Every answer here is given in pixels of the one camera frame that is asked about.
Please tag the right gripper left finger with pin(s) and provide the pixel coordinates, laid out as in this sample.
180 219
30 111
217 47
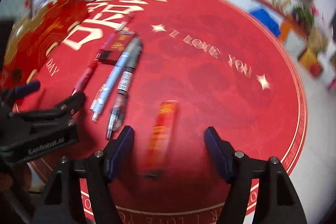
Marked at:
62 195

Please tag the round red wedding rug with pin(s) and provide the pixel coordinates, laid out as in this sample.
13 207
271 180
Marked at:
225 69

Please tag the red cardboard tray box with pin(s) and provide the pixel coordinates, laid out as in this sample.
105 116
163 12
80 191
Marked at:
32 40

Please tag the small red card pack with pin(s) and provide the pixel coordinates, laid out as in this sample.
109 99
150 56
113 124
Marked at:
115 46

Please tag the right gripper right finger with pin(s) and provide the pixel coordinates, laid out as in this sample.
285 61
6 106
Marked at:
277 201

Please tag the blue plastic bag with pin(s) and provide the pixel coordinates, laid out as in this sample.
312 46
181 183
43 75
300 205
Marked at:
262 16

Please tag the red pink pen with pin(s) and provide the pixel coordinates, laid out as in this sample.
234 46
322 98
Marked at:
85 77

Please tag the grey clear pen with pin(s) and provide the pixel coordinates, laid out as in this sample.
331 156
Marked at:
118 112

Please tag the white blue pen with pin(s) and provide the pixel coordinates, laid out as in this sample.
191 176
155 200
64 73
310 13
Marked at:
100 101

